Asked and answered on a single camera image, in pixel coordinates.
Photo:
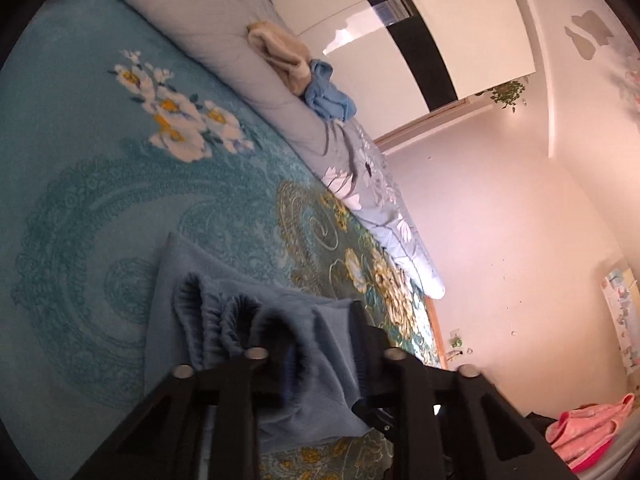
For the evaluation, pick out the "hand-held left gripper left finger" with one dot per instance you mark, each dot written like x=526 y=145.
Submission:
x=235 y=385

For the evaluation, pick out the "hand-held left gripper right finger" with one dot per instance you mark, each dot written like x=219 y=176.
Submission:
x=362 y=355

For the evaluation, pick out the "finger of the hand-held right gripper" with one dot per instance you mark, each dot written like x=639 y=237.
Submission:
x=380 y=417

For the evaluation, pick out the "blue fleece pants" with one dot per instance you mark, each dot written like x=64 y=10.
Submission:
x=320 y=350

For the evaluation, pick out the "pink fleece cloth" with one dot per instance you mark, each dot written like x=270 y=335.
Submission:
x=585 y=430

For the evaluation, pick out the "teal floral bed blanket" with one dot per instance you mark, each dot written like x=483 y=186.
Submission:
x=75 y=185

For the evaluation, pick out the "crumpled blue fleece garment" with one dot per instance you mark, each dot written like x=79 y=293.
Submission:
x=327 y=97

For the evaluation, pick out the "hanging green plant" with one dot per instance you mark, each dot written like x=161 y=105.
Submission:
x=505 y=92

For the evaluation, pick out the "beige cloth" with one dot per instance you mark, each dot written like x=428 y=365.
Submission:
x=280 y=50

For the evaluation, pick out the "white wardrobe with black stripe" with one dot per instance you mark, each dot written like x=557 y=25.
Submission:
x=450 y=20

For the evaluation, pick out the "grey-blue floral duvet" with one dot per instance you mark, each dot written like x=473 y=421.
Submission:
x=220 y=20

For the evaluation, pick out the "wooden bed rail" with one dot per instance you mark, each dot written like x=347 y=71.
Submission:
x=436 y=330

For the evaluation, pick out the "wall socket with plug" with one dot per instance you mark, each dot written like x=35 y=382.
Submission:
x=457 y=344

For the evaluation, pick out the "wooden door frame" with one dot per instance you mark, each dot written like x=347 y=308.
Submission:
x=425 y=122

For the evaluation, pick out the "wall poster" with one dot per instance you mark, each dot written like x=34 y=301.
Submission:
x=622 y=310

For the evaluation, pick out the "floral wall sticker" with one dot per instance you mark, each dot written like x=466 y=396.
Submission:
x=630 y=85

